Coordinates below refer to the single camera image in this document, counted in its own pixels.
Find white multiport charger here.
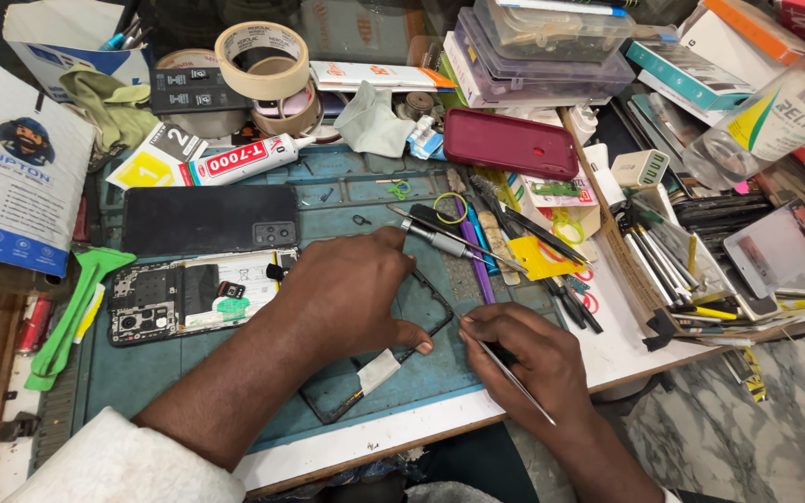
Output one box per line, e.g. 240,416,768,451
611,149,670,190

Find person's right hand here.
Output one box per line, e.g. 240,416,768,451
458,302,589,428

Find white orange flat packet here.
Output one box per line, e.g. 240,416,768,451
309,61,458,94

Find white blue box with pens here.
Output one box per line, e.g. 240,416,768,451
3,0,154,106

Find maroon phone case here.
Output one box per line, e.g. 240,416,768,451
443,107,580,183

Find white tape piece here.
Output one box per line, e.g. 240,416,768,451
357,348,402,396

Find person's left hand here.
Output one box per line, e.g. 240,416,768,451
267,225,436,373

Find blue repair mat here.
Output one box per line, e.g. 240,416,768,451
70,145,571,455

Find yellow plastic card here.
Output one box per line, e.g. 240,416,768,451
507,236,588,282

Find black phone back cover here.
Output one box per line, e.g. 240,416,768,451
121,184,300,258

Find open phone with battery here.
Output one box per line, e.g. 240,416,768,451
107,247,300,348

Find olive green cloth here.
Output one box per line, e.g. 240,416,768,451
59,66,160,173

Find stack of clear plastic boxes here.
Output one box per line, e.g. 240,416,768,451
443,0,680,110

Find thin metal tweezers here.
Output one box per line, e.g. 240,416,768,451
460,314,557,427

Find black phone battery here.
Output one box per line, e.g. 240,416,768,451
149,68,254,116

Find cardboard tray of tools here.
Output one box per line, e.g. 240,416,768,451
559,105,805,350

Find orange white box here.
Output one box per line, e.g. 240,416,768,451
678,0,805,72

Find red cans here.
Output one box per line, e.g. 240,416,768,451
14,293,55,356

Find clear plastic liquid bottle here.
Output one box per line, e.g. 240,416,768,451
682,48,805,191

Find clear screen protector sheet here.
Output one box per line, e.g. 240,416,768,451
723,199,805,300

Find silver precision screwdriver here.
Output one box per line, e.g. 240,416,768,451
400,217,529,275

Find black bristle brush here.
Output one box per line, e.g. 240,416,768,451
470,175,517,233

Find white adhesive glue tube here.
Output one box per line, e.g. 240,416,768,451
177,133,317,188

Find person's white sleeve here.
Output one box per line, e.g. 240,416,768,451
3,407,247,503

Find small blue white tube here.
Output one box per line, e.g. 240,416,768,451
406,115,447,162

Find purple plastic spudger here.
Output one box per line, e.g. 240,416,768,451
453,196,498,306

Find black phone frame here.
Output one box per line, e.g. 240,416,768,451
300,269,456,426

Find teal white box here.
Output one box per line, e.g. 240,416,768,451
626,41,757,113

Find black tweezers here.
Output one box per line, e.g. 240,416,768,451
500,204,596,271

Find white plug adapter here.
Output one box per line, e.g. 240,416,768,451
568,101,600,146

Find blue handled tool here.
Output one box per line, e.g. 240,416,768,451
465,203,501,277

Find cream masking tape roll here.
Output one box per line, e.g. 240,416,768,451
214,21,310,102

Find green rubber ring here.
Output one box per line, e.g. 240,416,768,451
433,192,469,225

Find green plastic pry tool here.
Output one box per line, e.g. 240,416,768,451
24,246,138,392

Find black handled cutters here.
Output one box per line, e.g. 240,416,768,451
542,276,605,335

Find grey cleaning cloth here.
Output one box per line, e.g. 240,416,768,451
333,80,417,159

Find white yellow wipe packet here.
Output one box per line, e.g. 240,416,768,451
105,122,209,191

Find white blue packaging pouch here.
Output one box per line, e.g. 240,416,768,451
0,50,96,278

